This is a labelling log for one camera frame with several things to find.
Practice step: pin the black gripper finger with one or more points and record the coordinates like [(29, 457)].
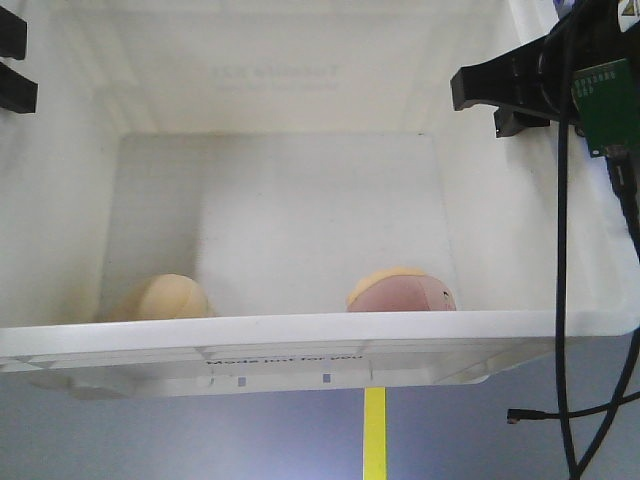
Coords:
[(13, 35), (526, 78), (18, 94), (509, 123)]

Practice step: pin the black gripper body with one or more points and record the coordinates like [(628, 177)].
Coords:
[(605, 31)]

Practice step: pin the white plastic tote box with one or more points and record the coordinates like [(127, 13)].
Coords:
[(275, 152)]

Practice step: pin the yellow plush ball toy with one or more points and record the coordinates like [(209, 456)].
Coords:
[(163, 297)]

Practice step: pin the green circuit board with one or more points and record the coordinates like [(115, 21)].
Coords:
[(607, 100)]

